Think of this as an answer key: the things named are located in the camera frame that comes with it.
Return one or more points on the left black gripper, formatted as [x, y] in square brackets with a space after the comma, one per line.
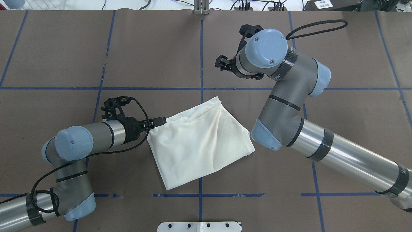
[131, 130]

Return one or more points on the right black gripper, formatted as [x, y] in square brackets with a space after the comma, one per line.
[234, 65]

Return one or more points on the cream cat print t-shirt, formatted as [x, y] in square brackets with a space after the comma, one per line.
[198, 142]

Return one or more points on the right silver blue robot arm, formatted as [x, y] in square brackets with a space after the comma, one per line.
[283, 121]

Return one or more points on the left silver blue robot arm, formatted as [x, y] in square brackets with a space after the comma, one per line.
[66, 190]

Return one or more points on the light blue plastic cup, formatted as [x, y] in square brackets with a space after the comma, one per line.
[14, 4]

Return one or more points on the aluminium frame post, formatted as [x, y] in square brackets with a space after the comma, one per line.
[201, 7]

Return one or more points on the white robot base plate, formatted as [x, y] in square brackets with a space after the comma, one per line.
[214, 226]

